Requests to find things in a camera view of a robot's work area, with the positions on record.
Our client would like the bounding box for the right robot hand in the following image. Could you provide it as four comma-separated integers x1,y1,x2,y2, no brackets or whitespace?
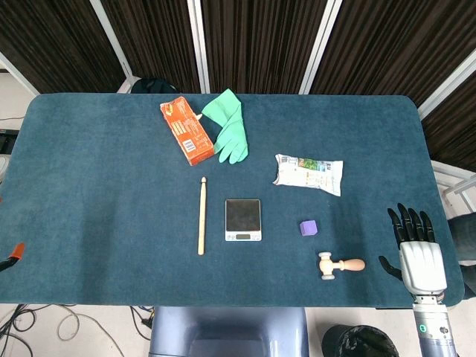
378,202,448,298

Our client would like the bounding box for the purple cube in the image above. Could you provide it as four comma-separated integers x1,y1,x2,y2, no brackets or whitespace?
299,219,319,237

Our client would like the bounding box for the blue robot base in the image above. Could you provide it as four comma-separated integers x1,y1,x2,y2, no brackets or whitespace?
148,306,310,357

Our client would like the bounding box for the small digital scale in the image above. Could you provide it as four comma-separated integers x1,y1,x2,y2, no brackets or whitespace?
224,199,263,242

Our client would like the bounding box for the wooden toy mallet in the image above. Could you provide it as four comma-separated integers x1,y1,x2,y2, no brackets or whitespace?
318,251,366,280

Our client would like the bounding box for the metal rack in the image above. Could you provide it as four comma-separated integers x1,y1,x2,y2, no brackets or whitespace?
431,159,476,216

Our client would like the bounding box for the black trash bin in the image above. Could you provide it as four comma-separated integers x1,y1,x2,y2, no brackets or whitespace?
321,324,400,357

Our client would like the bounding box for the white snack packet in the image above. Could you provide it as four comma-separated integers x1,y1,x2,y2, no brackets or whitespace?
272,153,344,197

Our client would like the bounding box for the wooden drumstick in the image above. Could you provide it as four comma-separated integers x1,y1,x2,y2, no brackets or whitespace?
197,176,208,257

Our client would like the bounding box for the green rubber glove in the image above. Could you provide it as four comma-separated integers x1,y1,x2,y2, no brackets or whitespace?
201,88,249,165

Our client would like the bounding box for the orange cardboard box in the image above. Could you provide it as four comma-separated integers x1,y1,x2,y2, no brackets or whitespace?
159,96,215,167

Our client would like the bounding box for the blue table cloth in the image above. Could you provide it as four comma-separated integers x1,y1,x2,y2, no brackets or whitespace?
0,92,466,308

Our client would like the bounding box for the black bag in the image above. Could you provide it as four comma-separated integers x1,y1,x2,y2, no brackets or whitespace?
130,77,179,94

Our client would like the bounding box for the orange tipped tool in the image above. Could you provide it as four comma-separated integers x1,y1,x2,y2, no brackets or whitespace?
0,242,26,272

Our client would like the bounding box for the white floor cable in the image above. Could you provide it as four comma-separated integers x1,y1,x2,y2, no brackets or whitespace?
56,311,126,357

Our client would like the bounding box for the black floor cable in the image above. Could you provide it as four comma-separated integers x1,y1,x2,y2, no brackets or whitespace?
0,303,49,357

